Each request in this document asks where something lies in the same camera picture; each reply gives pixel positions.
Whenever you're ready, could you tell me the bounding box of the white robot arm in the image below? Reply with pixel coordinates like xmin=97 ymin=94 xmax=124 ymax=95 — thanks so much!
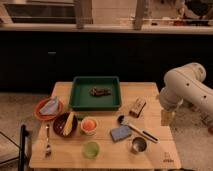
xmin=158 ymin=62 xmax=213 ymax=126

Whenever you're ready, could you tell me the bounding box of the dark brown bowl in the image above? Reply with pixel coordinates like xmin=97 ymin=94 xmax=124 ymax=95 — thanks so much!
xmin=53 ymin=113 xmax=78 ymax=137

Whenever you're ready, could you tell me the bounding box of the green cup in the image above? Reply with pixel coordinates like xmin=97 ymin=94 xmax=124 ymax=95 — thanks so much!
xmin=83 ymin=141 xmax=100 ymax=159

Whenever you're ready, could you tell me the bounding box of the yellow corn cob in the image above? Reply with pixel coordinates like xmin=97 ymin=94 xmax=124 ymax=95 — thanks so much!
xmin=63 ymin=113 xmax=74 ymax=136

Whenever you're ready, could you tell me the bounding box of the metal cup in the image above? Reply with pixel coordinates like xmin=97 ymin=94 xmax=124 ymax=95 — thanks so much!
xmin=131 ymin=137 xmax=147 ymax=153

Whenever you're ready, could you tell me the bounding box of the grey folded cloth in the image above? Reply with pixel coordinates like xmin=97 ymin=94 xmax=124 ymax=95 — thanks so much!
xmin=40 ymin=96 xmax=59 ymax=115

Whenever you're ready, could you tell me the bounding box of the orange plate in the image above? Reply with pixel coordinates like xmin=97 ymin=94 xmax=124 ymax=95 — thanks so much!
xmin=34 ymin=97 xmax=63 ymax=121

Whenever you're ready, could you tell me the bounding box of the orange cup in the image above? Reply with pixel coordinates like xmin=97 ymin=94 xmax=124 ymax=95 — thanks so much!
xmin=80 ymin=117 xmax=98 ymax=135

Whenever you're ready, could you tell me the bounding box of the blue sponge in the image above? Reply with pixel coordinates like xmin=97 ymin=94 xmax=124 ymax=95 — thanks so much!
xmin=110 ymin=126 xmax=132 ymax=142

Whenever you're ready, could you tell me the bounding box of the black chair frame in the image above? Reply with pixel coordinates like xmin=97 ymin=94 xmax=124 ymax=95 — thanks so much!
xmin=0 ymin=125 xmax=29 ymax=171

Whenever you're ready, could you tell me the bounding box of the brown wooden block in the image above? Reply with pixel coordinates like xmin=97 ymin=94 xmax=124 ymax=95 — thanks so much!
xmin=129 ymin=98 xmax=146 ymax=118

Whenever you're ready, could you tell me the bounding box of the green plastic tray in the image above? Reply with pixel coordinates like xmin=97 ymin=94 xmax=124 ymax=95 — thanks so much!
xmin=69 ymin=76 xmax=122 ymax=111

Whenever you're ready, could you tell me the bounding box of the brown crumpled item in tray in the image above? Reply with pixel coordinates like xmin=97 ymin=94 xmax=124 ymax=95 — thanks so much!
xmin=90 ymin=87 xmax=111 ymax=97

